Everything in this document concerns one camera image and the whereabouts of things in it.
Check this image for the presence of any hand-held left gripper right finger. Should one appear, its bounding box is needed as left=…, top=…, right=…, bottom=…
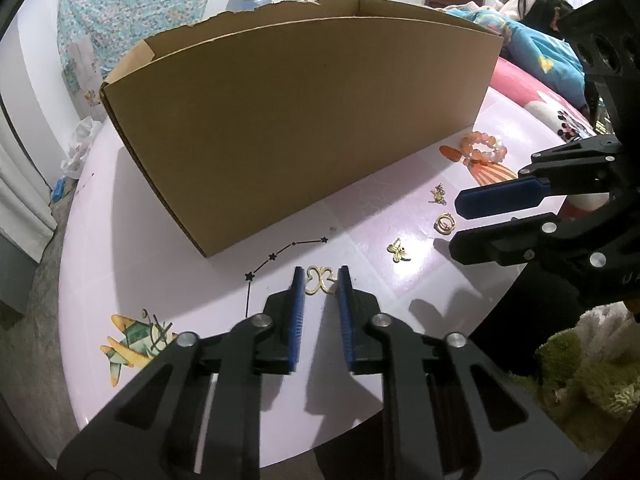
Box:
left=336, top=266, right=583, bottom=480

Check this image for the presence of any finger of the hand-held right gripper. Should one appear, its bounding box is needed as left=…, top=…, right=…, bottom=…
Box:
left=454, top=135, right=624, bottom=220
left=447, top=210, right=626, bottom=306

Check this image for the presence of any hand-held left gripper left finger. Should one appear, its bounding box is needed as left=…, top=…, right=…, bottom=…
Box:
left=57, top=266, right=307, bottom=480

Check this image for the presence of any gold butterfly hair clip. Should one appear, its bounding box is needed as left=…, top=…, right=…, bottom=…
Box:
left=305, top=266, right=337, bottom=296

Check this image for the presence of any pink bead bracelet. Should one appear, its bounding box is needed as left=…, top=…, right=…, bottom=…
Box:
left=461, top=131, right=508, bottom=168

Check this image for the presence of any small gold butterfly charm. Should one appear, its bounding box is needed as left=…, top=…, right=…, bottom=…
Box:
left=386, top=238, right=412, bottom=263

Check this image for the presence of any brown cardboard box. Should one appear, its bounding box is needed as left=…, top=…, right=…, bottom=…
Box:
left=99, top=0, right=505, bottom=259

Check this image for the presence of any blue printed quilt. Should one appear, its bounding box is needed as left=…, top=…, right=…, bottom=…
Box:
left=444, top=4, right=587, bottom=112

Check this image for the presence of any pink printed blanket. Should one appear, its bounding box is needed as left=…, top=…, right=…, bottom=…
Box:
left=487, top=56, right=601, bottom=138

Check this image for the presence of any green fluffy cloth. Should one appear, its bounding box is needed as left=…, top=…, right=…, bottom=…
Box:
left=535, top=305, right=640, bottom=453

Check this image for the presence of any white plastic bag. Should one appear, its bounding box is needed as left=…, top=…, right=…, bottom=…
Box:
left=61, top=115, right=104, bottom=179

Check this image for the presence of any grey cabinet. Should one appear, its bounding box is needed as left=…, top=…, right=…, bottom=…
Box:
left=0, top=237, right=36, bottom=318

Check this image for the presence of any white curtain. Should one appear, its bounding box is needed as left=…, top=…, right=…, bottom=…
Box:
left=0, top=105, right=57, bottom=261

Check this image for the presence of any teal floral cloth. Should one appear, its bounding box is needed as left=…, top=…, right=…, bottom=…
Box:
left=59, top=0, right=224, bottom=77

